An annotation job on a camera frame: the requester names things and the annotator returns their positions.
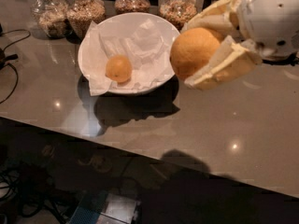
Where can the glass cereal jar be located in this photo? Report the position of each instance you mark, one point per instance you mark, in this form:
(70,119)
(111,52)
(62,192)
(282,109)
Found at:
(178,12)
(50,16)
(128,6)
(82,13)

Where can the metal box on floor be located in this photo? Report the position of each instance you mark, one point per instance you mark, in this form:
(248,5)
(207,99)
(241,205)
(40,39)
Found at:
(106,208)

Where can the glass cereal jar far left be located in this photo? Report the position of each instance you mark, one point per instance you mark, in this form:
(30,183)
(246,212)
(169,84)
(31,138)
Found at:
(50,16)

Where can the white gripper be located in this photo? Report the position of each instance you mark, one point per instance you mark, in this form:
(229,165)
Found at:
(270,19)

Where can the white ceramic bowl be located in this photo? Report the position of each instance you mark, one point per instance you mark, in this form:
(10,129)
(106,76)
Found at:
(124,24)

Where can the white paper napkin liner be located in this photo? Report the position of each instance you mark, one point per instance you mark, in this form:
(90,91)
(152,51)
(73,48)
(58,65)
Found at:
(146,47)

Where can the orange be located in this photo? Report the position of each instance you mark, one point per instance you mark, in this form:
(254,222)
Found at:
(119,68)
(192,50)

